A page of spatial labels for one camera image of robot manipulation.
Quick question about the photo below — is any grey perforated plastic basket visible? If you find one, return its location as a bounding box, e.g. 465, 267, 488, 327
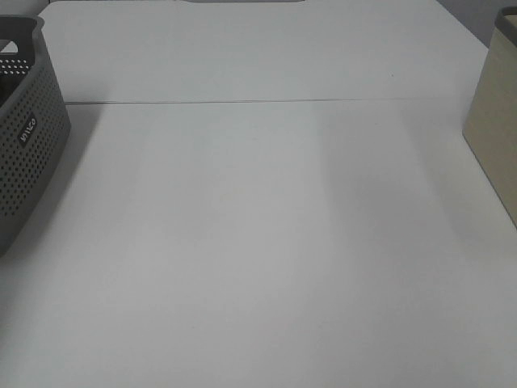
1, 15, 71, 254

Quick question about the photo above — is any beige fabric storage bin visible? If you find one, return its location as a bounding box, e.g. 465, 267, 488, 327
462, 6, 516, 223

